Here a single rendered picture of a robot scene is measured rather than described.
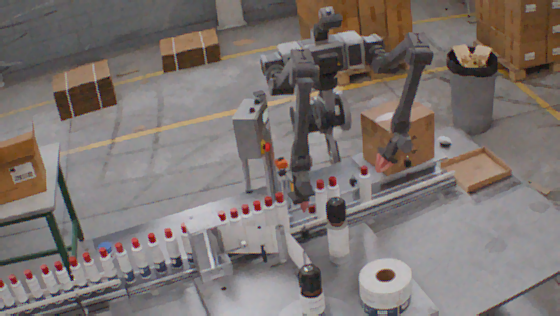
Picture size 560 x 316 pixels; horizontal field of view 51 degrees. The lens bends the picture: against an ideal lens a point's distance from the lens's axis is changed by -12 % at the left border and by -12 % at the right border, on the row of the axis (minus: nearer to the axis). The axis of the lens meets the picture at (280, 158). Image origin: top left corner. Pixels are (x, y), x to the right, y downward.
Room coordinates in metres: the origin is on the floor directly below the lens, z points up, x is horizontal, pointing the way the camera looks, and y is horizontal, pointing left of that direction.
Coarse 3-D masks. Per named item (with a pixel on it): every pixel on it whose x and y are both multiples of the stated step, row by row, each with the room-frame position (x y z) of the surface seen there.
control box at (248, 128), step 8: (248, 104) 2.43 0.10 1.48; (264, 104) 2.43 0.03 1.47; (240, 112) 2.37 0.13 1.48; (248, 112) 2.36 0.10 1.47; (256, 112) 2.36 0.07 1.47; (240, 120) 2.32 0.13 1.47; (248, 120) 2.31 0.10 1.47; (256, 120) 2.31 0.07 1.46; (240, 128) 2.33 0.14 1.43; (248, 128) 2.31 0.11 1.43; (256, 128) 2.31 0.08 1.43; (240, 136) 2.33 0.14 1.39; (248, 136) 2.32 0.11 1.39; (256, 136) 2.31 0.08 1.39; (264, 136) 2.37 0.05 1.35; (240, 144) 2.33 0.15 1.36; (248, 144) 2.32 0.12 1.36; (256, 144) 2.31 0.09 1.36; (240, 152) 2.33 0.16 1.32; (248, 152) 2.32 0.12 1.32; (256, 152) 2.31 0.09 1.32; (264, 152) 2.34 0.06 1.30
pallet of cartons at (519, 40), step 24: (480, 0) 5.86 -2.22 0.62; (504, 0) 5.42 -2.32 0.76; (528, 0) 5.17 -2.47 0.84; (552, 0) 5.24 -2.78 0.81; (480, 24) 5.86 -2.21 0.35; (504, 24) 5.43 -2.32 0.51; (528, 24) 5.18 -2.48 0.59; (552, 24) 5.25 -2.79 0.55; (504, 48) 5.43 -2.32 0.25; (528, 48) 5.18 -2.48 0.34; (552, 48) 5.26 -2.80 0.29; (528, 72) 5.31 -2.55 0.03; (552, 72) 5.27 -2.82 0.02
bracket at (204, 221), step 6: (192, 216) 2.17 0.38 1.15; (198, 216) 2.17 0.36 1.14; (204, 216) 2.16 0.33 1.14; (210, 216) 2.16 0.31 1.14; (216, 216) 2.15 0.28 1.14; (186, 222) 2.14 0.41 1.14; (192, 222) 2.13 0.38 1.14; (198, 222) 2.13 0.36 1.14; (204, 222) 2.12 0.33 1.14; (210, 222) 2.12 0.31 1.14; (216, 222) 2.11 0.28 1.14; (192, 228) 2.09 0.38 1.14; (198, 228) 2.09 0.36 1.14; (204, 228) 2.08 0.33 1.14; (210, 228) 2.09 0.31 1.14; (192, 234) 2.06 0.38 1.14
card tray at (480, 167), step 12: (456, 156) 2.75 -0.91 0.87; (468, 156) 2.77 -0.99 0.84; (480, 156) 2.77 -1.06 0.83; (492, 156) 2.73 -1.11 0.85; (444, 168) 2.71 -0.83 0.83; (456, 168) 2.69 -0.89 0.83; (468, 168) 2.68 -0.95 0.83; (480, 168) 2.66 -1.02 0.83; (492, 168) 2.64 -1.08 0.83; (504, 168) 2.62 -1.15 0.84; (456, 180) 2.59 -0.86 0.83; (468, 180) 2.57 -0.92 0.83; (480, 180) 2.55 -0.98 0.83; (492, 180) 2.52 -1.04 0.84
